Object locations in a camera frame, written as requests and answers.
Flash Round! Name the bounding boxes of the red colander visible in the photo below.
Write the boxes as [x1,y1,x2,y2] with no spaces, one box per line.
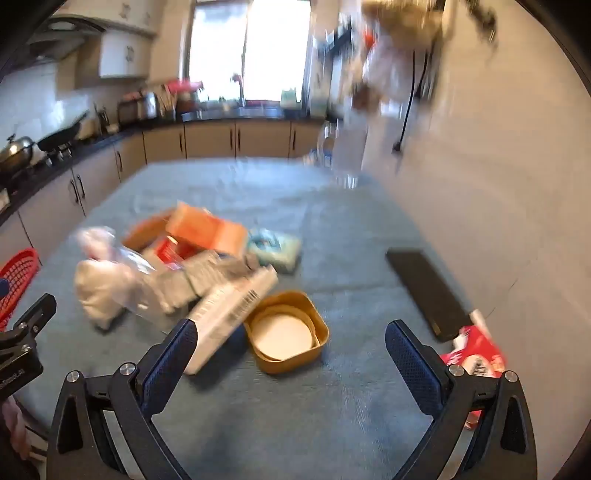
[166,80,204,95]

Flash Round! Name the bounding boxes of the grey-blue tablecloth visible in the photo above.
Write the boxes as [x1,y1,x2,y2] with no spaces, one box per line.
[9,159,490,480]

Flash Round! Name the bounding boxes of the white upper cabinets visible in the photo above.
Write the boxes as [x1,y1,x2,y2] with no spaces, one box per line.
[53,0,160,79]

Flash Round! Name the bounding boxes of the brown round bowl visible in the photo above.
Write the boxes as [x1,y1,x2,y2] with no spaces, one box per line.
[121,210,176,252]

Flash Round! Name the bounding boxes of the clear water bottle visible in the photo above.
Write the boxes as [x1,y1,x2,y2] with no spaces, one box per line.
[318,122,340,167]

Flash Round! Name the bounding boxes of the kitchen window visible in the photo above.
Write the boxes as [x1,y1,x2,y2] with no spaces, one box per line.
[189,0,312,102]

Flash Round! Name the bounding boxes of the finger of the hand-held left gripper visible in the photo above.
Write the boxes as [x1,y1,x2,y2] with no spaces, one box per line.
[0,293,57,344]

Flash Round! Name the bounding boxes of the teal tissue pack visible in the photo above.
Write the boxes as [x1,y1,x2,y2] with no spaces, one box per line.
[247,227,303,274]

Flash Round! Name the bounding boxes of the hanging plastic bags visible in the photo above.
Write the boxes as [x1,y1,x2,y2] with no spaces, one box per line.
[362,28,439,102]

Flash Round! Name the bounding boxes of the beige lower kitchen cabinets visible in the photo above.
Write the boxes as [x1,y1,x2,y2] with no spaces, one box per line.
[0,117,324,264]

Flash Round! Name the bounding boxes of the black kitchen countertop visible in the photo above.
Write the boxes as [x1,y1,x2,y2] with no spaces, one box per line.
[0,111,324,227]

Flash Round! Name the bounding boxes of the red and white packet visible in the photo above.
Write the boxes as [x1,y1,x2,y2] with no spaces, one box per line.
[438,309,509,430]

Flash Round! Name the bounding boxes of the black frying pan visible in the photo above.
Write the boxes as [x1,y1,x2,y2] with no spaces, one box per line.
[37,111,88,153]

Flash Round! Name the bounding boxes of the black power cable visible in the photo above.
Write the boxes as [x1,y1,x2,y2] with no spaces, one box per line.
[392,51,428,153]

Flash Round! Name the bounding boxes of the black phone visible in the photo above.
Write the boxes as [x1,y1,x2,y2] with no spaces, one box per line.
[385,248,472,343]

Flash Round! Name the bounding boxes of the clear plastic bag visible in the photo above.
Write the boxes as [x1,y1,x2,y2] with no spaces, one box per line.
[74,244,185,333]

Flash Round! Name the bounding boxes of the steel wok with lid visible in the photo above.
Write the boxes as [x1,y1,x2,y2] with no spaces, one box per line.
[0,134,35,174]

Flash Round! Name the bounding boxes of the pink plastic bag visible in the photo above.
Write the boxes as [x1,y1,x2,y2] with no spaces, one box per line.
[76,225,118,259]

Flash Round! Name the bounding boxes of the white box red label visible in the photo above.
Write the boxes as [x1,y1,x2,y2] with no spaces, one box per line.
[141,235,195,273]

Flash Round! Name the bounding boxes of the red plastic basket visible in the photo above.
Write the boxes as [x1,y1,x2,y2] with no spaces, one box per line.
[0,248,41,330]

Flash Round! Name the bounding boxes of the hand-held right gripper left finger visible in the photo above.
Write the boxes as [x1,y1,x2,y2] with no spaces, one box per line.
[46,318,199,480]

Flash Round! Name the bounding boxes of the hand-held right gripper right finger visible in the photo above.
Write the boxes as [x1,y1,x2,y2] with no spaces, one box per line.
[385,319,539,480]

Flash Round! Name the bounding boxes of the orange box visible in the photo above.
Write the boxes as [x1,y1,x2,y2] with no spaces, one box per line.
[165,200,249,258]

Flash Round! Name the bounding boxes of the range hood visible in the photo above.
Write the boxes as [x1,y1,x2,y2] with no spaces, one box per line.
[28,16,107,61]

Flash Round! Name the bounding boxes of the grey foil packet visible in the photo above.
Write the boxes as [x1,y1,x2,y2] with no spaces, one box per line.
[148,251,259,315]

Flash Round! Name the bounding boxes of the white barcode box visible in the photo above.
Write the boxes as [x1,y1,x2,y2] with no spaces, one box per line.
[182,268,279,376]

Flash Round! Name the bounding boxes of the tan square container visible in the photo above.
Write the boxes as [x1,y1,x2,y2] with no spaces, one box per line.
[243,291,330,376]

